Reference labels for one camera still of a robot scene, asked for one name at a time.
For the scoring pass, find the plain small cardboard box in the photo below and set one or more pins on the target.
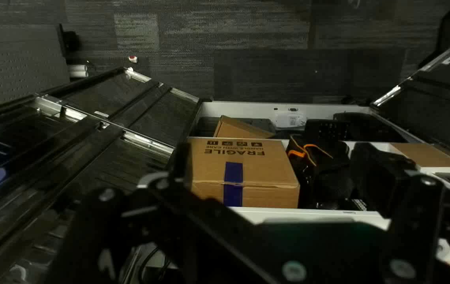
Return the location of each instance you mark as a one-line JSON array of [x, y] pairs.
[[237, 128]]

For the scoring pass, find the small white label tag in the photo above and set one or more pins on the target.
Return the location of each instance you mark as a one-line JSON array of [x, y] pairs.
[[289, 120]]

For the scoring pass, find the black boxy device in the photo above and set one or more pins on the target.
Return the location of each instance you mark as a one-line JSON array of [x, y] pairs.
[[379, 176]]

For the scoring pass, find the white shelf unit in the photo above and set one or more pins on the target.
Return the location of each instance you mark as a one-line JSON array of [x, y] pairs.
[[287, 111]]

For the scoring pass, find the cardboard box with blue tape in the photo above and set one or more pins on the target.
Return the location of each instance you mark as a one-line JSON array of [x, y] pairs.
[[245, 171]]

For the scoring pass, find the black slatted metal panel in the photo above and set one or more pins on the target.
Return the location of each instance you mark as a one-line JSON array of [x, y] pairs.
[[76, 142]]

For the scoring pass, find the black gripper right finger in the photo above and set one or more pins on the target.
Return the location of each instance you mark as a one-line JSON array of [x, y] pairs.
[[411, 226]]

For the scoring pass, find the flat brown cardboard sheet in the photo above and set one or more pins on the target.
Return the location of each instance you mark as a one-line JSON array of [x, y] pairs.
[[426, 153]]

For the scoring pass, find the small white cylinder fixture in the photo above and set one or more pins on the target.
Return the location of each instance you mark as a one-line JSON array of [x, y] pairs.
[[77, 70]]

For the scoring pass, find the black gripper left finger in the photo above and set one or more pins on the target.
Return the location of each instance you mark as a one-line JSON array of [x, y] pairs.
[[103, 231]]

